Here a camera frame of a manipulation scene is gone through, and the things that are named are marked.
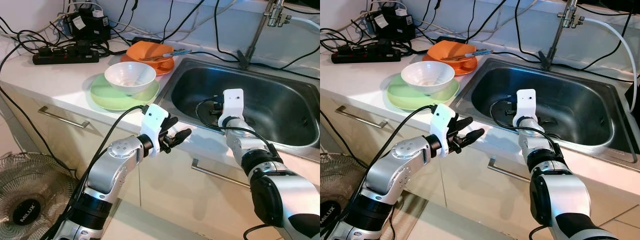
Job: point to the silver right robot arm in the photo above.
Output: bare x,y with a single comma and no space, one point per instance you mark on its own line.
560,195
285,195

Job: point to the white kitchen cabinet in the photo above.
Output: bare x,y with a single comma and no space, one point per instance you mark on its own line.
165,185
465,185

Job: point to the orange plate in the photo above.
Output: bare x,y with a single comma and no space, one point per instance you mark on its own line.
164,66
467,66

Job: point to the white bowl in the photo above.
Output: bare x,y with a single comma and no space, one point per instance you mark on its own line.
427,77
130,77

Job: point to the green plate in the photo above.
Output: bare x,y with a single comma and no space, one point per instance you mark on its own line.
407,99
112,100

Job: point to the stainless steel sink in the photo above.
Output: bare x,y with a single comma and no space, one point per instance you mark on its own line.
280,105
580,105

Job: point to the blue-ended chopstick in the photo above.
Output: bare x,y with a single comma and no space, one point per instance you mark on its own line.
472,55
172,54
181,51
480,52

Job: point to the metal faucet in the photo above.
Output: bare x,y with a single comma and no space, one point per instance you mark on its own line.
557,35
257,35

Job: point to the small black power strip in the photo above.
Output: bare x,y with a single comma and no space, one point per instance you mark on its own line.
145,39
448,39

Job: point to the long black power strip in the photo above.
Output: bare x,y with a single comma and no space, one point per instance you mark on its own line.
362,56
65,57

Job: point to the black power adapter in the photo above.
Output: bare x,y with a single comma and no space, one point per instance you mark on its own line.
87,25
390,25

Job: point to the floor fan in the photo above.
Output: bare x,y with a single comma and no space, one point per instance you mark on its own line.
27,210
331,210

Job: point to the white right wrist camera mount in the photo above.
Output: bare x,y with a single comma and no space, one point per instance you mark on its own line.
526,102
233,102

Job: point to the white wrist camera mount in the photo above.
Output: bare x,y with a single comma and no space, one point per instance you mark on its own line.
526,102
154,122
441,125
233,102

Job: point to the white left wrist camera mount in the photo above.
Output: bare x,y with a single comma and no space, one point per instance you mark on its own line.
154,122
441,125

